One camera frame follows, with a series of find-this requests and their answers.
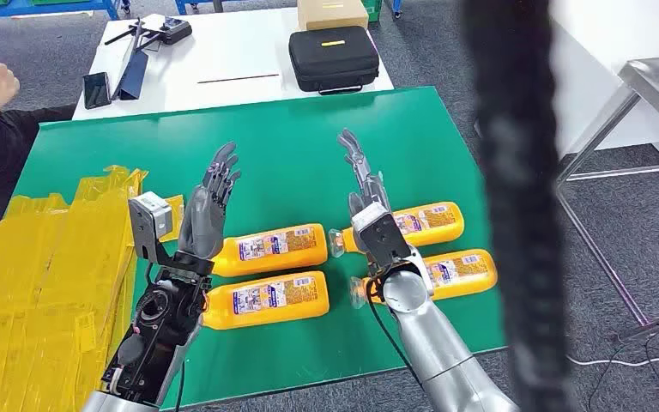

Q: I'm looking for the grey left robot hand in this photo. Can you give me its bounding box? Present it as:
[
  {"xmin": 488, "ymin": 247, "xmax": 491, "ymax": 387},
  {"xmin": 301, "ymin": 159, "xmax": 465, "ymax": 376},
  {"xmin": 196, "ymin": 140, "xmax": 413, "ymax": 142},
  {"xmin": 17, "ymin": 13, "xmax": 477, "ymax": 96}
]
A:
[{"xmin": 177, "ymin": 142, "xmax": 243, "ymax": 263}]

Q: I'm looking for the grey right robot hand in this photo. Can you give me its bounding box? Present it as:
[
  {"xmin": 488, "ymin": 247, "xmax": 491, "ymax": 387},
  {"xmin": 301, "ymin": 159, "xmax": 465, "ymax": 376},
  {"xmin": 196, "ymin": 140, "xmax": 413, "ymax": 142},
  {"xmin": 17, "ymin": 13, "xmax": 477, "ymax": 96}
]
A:
[{"xmin": 337, "ymin": 129, "xmax": 393, "ymax": 221}]

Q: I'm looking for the orange bottle with clear cap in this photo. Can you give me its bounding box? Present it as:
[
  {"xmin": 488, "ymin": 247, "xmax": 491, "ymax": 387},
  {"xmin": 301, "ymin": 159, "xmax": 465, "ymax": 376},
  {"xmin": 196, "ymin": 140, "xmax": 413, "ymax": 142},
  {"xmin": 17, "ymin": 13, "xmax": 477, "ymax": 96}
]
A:
[
  {"xmin": 211, "ymin": 223, "xmax": 329, "ymax": 279},
  {"xmin": 201, "ymin": 270, "xmax": 331, "ymax": 331},
  {"xmin": 328, "ymin": 202, "xmax": 466, "ymax": 258},
  {"xmin": 349, "ymin": 249, "xmax": 499, "ymax": 310}
]

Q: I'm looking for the green table mat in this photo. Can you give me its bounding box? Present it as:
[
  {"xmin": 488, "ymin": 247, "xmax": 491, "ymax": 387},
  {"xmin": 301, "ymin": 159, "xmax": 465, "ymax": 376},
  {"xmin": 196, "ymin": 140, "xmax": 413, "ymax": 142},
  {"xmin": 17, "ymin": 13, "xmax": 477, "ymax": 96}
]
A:
[{"xmin": 10, "ymin": 86, "xmax": 507, "ymax": 410}]

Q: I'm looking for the black carrying case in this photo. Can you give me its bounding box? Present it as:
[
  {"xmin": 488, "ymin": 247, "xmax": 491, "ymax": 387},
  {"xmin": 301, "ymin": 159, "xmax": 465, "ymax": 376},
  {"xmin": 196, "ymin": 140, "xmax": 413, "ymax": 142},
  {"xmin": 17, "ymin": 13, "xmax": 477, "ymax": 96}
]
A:
[{"xmin": 288, "ymin": 25, "xmax": 381, "ymax": 96}]

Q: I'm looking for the thin black rod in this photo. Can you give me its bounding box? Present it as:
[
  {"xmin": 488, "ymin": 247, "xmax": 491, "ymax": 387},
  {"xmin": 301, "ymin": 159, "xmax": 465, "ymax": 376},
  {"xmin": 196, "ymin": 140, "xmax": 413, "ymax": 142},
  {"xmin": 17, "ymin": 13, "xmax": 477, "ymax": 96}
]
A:
[{"xmin": 196, "ymin": 73, "xmax": 281, "ymax": 85}]

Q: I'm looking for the tablet with blue cover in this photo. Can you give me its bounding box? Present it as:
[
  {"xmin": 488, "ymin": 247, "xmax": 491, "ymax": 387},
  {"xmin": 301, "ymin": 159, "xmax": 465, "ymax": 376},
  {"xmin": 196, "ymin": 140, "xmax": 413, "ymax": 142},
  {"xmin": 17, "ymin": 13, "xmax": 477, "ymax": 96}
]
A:
[{"xmin": 112, "ymin": 20, "xmax": 152, "ymax": 102}]

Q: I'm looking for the black smartphone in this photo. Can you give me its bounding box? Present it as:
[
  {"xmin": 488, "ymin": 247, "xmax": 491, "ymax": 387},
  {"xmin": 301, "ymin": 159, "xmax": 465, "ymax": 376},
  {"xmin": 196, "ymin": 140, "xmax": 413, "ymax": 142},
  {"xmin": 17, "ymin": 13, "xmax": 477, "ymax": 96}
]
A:
[{"xmin": 82, "ymin": 71, "xmax": 113, "ymax": 110}]

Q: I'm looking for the white table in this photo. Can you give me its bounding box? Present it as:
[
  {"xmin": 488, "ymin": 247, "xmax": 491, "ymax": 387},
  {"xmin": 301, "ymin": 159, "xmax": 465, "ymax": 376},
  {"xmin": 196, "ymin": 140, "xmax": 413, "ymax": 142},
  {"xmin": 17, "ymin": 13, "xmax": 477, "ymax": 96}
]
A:
[{"xmin": 71, "ymin": 6, "xmax": 395, "ymax": 122}]

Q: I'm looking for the cardboard box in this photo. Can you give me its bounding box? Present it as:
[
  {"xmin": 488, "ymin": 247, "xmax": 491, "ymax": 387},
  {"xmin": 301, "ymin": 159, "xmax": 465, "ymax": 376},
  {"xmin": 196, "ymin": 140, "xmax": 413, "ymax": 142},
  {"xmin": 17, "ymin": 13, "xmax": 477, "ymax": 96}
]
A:
[{"xmin": 297, "ymin": 0, "xmax": 371, "ymax": 32}]

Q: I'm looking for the black remote controller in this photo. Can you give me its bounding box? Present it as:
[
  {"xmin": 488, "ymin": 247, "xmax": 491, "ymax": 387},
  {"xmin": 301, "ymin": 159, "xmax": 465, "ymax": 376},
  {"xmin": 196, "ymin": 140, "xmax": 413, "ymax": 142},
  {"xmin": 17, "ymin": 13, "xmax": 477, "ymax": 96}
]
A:
[{"xmin": 103, "ymin": 15, "xmax": 193, "ymax": 48}]

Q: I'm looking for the person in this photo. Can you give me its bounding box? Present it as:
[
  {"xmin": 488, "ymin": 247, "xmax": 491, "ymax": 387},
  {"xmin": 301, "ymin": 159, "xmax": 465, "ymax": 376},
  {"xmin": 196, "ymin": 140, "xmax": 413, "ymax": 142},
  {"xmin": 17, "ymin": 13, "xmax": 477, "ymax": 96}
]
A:
[{"xmin": 0, "ymin": 104, "xmax": 77, "ymax": 243}]

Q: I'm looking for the white cabinet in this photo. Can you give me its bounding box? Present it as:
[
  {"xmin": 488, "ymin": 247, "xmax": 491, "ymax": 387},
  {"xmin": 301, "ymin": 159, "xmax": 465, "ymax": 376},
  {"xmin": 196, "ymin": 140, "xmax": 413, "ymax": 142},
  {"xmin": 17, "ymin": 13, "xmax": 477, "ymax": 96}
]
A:
[{"xmin": 547, "ymin": 0, "xmax": 659, "ymax": 183}]

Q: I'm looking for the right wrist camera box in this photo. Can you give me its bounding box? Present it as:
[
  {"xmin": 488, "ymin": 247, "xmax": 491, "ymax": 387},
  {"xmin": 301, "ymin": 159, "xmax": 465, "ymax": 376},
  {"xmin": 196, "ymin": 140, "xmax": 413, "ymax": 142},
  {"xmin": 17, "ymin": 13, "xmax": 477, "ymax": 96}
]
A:
[{"xmin": 351, "ymin": 203, "xmax": 413, "ymax": 271}]

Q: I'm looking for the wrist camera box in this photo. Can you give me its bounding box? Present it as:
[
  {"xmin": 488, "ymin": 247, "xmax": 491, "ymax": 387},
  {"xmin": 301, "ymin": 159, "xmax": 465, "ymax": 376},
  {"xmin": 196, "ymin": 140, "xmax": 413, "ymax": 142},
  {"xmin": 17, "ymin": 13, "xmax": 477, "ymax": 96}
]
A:
[
  {"xmin": 127, "ymin": 191, "xmax": 174, "ymax": 265},
  {"xmin": 351, "ymin": 203, "xmax": 413, "ymax": 271}
]

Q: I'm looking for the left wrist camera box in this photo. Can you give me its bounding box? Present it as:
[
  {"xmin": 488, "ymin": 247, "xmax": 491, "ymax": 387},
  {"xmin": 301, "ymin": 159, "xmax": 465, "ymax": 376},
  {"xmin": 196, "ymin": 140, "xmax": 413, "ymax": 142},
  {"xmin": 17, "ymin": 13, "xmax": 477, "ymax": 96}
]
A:
[{"xmin": 127, "ymin": 191, "xmax": 174, "ymax": 265}]

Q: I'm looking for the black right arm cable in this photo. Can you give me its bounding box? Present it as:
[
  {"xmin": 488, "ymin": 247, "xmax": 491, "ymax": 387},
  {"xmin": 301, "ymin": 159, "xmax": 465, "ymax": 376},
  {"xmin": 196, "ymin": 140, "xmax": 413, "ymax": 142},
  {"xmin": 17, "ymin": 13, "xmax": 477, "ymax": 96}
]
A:
[{"xmin": 366, "ymin": 277, "xmax": 423, "ymax": 389}]

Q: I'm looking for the black hanging braided cable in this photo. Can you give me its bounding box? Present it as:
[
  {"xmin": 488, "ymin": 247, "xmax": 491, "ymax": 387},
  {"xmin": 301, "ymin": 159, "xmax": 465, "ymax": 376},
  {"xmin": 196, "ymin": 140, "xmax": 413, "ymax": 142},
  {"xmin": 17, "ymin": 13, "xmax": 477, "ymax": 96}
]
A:
[{"xmin": 460, "ymin": 0, "xmax": 583, "ymax": 412}]

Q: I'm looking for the blue rack frame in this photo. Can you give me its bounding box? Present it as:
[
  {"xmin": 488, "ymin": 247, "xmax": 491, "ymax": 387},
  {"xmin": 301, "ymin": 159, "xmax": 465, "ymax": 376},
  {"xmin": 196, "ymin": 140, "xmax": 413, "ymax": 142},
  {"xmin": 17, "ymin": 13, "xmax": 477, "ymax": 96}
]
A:
[{"xmin": 0, "ymin": 0, "xmax": 123, "ymax": 25}]

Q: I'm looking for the white floor cable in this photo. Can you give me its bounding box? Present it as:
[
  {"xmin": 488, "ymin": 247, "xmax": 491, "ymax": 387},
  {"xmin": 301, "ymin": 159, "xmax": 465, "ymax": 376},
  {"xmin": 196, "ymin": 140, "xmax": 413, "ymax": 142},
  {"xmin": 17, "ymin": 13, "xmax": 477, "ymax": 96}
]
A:
[{"xmin": 565, "ymin": 321, "xmax": 659, "ymax": 368}]

